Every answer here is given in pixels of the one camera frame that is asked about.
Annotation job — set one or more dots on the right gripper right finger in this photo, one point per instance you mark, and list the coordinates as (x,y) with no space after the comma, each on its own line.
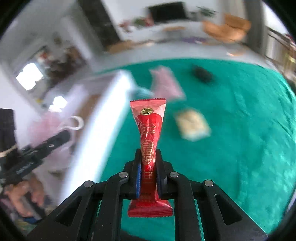
(202,210)

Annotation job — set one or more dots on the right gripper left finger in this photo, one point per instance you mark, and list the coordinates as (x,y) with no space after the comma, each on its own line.
(93,211)

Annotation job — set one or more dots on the pink bath pouf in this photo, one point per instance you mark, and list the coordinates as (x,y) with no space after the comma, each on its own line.
(49,125)

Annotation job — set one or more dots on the tissue pack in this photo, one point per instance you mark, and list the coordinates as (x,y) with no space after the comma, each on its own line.
(192,125)

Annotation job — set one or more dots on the red snack packet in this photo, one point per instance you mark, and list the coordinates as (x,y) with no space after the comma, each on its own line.
(148,115)

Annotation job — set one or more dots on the black fuzzy item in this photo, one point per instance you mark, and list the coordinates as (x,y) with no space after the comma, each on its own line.
(202,74)

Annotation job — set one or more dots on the pink packaged item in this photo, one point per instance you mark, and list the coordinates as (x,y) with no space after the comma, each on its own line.
(165,84)

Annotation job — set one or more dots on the person's left hand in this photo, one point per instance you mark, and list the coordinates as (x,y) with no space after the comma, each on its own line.
(16,192)

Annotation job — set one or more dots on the green tablecloth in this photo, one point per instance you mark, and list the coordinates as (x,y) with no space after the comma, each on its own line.
(250,153)

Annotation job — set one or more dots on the white cardboard box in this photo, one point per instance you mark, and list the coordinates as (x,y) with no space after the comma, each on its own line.
(94,114)

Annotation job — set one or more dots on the white tv cabinet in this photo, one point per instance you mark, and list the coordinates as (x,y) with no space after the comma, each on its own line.
(172,30)

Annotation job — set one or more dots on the orange lounge chair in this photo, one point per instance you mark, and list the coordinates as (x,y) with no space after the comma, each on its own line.
(233,30)

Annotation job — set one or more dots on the black television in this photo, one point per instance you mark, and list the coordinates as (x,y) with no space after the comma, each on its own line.
(163,13)

